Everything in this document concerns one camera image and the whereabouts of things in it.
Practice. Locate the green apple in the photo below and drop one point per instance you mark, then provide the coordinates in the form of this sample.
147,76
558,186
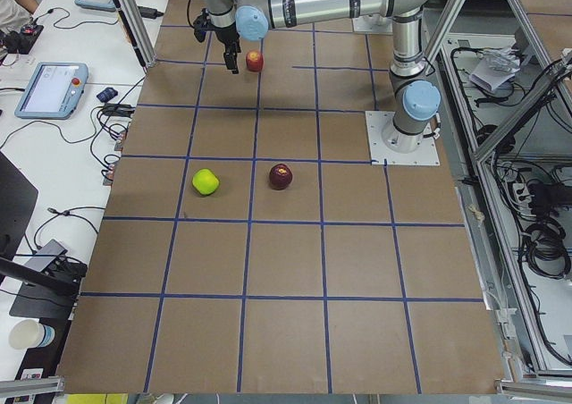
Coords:
205,182

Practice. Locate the white paper cup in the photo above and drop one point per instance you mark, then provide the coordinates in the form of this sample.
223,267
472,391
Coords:
31,334

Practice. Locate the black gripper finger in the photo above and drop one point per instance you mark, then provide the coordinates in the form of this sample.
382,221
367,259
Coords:
230,57

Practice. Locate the small dark blue pouch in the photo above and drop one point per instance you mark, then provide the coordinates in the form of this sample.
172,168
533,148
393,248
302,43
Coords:
107,94

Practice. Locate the aluminium frame post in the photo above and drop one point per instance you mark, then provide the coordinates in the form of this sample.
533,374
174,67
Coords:
137,33

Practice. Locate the black monitor stand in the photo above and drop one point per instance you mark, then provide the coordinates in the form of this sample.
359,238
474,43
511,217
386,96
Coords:
49,280

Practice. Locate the black usb hub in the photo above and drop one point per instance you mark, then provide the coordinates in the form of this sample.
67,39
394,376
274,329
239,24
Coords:
120,110

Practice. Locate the crumpled white paper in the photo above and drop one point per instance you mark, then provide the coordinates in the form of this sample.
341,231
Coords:
496,67

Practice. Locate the person at desk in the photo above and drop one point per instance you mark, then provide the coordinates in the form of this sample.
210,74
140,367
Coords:
16,13

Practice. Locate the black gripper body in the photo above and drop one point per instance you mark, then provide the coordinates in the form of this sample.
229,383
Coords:
226,35

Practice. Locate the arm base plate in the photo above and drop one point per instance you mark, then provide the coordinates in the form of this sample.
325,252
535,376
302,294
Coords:
372,24
387,146

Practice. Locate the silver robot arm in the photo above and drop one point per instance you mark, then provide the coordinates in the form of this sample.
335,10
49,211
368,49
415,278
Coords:
334,55

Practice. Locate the dark red apple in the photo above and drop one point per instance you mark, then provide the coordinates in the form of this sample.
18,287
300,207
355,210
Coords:
280,176

